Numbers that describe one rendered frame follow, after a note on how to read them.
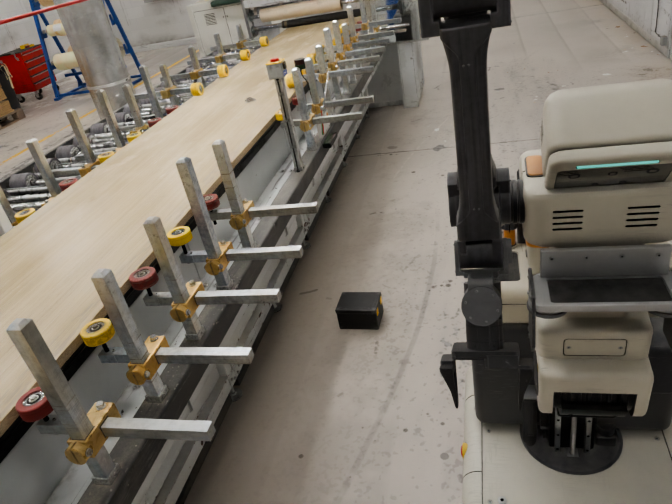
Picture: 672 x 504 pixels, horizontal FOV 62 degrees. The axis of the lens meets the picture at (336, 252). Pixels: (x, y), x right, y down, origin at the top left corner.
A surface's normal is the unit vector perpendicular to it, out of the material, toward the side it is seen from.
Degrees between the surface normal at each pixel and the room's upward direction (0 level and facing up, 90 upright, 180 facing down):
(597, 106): 42
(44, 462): 90
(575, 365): 8
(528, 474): 0
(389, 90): 90
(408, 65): 90
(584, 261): 90
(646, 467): 0
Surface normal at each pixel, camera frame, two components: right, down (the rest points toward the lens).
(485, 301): -0.27, 0.07
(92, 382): 0.96, -0.04
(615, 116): -0.27, -0.27
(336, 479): -0.18, -0.85
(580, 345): -0.19, 0.64
